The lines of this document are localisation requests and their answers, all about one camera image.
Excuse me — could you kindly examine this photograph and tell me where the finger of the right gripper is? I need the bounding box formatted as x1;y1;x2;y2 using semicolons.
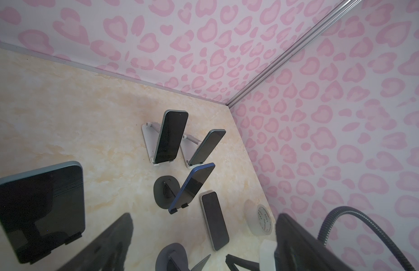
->
225;254;260;271

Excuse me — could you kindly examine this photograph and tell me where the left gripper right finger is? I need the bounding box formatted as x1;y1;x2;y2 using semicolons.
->
275;213;351;271

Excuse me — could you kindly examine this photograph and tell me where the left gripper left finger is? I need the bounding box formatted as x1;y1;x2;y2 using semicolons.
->
59;213;133;271

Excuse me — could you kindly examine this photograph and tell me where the grey edged phone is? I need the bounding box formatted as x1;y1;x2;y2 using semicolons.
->
200;190;230;251

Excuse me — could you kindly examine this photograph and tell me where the blue edged phone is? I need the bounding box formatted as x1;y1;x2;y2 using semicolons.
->
168;163;216;215

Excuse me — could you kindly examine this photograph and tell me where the phone green edge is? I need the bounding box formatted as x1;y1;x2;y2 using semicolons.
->
0;161;86;264

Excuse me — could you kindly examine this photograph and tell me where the grey stand of blue phone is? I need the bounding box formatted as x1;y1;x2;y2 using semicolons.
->
153;176;180;210

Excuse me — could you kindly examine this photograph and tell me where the phone back right white stand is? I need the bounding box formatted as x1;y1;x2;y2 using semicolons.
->
188;129;226;166

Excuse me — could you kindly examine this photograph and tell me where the phone white stand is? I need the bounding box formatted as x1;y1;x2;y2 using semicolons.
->
188;129;226;166
154;110;189;164

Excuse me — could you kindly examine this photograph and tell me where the phone back centre white stand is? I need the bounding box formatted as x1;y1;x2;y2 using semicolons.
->
154;110;189;164

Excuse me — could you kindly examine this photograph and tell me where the clear tape roll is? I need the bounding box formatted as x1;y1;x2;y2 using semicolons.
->
243;199;273;237

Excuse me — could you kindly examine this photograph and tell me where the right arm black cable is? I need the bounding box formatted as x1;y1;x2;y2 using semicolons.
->
317;206;417;271

